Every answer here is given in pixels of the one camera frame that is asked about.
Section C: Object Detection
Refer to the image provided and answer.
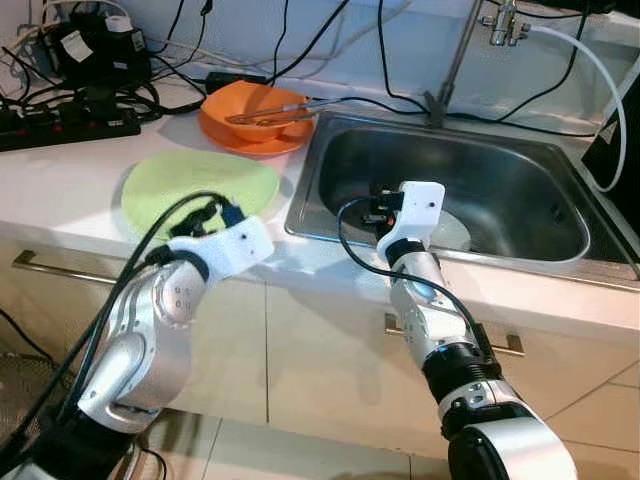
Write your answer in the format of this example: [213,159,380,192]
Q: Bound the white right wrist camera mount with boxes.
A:
[378,181,447,246]

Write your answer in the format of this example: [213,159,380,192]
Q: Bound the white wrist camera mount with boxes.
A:
[167,215,276,284]
[378,181,447,246]

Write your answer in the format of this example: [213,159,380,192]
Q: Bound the black wall cable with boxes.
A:
[378,0,438,116]

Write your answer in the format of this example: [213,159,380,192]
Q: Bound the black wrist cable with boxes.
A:
[0,190,248,476]
[335,195,501,371]

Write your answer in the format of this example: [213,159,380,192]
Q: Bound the white bowl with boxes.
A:
[430,208,473,253]

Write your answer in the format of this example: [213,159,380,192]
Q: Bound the grey floor fan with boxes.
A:
[0,350,71,471]

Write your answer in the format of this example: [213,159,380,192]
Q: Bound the small white plug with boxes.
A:
[100,15,131,36]

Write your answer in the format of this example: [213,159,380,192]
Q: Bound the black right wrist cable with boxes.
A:
[335,195,501,371]

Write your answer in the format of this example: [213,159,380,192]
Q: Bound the flat black power brick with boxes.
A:
[207,70,269,91]

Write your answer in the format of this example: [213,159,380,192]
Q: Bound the black power plug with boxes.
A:
[80,88,121,116]

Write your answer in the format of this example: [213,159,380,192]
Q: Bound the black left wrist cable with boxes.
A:
[0,190,248,476]

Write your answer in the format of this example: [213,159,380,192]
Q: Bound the white water hose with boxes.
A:
[528,25,626,194]

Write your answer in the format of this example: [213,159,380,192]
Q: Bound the white cabinet door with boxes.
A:
[0,235,269,426]
[265,275,640,471]

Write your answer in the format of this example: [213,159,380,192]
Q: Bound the steel kitchen tongs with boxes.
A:
[226,98,339,125]

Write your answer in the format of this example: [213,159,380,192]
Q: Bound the black adapter with white label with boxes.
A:
[45,20,151,91]

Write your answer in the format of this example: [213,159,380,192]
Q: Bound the green plate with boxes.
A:
[122,150,281,238]

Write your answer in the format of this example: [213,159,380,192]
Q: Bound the orange plate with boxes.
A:
[200,118,321,159]

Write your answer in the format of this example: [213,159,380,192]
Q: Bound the orange bowl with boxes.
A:
[198,80,313,136]

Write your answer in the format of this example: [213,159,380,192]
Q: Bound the stainless steel sink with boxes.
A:
[285,110,638,284]

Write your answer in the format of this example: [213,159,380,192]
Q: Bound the black water dispenser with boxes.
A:
[582,50,640,236]

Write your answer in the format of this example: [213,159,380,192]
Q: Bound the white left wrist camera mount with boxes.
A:
[167,215,276,284]

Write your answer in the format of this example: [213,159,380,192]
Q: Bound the steel sink faucet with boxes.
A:
[425,0,531,126]

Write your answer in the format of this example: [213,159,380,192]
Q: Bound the black power strip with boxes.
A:
[0,105,141,153]

